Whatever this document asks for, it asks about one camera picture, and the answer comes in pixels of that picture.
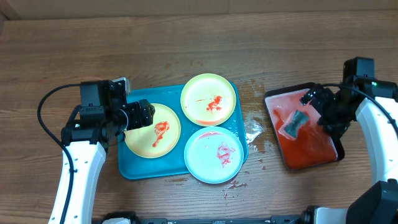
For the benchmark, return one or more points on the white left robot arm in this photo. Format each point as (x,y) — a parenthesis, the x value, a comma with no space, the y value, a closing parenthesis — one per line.
(102,115)

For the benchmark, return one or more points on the teal plastic tray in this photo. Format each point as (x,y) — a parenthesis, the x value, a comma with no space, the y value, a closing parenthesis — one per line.
(134,167)

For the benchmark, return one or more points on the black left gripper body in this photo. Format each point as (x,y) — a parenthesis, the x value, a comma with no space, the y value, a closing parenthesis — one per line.
(132,117)

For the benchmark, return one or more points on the yellow plate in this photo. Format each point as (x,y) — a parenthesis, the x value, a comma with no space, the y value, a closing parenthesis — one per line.
(208,99)
(157,139)

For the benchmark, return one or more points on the light blue plate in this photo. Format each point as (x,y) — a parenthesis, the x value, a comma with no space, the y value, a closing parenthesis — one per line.
(213,155)

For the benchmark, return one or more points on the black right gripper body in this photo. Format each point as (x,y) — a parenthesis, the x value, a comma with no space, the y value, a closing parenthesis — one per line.
(336,112)

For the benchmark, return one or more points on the black tray with red water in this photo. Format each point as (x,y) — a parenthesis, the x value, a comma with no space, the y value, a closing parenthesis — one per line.
(313,146)

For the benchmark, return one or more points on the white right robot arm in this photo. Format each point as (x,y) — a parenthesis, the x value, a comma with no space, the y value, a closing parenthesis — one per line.
(373,104)

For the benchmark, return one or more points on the green pink sponge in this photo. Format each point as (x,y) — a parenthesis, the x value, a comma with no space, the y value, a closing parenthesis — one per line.
(298,120)

